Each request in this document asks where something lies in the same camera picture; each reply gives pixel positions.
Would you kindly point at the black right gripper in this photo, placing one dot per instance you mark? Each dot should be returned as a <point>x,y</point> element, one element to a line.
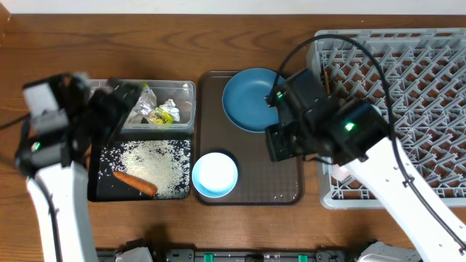
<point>280,150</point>

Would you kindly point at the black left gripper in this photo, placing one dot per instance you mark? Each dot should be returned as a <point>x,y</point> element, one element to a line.
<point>119,111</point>

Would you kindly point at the pink cup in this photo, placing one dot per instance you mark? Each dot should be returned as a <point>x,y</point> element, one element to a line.
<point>339,173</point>

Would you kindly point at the wooden chopstick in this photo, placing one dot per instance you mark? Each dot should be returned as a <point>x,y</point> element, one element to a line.
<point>327,85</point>

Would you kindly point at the yellow snack wrapper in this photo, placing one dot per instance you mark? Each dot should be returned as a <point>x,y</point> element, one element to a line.
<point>147,108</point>

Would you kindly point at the orange carrot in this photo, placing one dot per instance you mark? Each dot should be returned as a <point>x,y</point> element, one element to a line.
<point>137,183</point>

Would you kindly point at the light blue bowl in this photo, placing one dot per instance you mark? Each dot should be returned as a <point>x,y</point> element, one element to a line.
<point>215,175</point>

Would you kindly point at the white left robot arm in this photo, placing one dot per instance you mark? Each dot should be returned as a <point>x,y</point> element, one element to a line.
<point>57,185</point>

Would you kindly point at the grey dishwasher rack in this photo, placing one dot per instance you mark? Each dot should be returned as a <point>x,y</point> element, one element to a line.
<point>425,69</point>

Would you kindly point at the brown serving tray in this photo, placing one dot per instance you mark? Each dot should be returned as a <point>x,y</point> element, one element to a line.
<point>260,181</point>

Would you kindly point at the clear plastic bin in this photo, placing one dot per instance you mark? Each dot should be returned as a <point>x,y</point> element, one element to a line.
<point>170,95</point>

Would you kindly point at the dark blue plate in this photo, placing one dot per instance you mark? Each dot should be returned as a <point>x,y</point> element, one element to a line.
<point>244,100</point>

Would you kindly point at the black tray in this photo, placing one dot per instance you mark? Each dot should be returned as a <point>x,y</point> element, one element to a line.
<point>109,182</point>

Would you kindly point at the pile of white rice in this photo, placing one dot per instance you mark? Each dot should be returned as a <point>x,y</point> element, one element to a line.
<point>153,163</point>

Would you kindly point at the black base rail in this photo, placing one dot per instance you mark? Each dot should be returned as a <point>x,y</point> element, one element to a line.
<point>146,250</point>

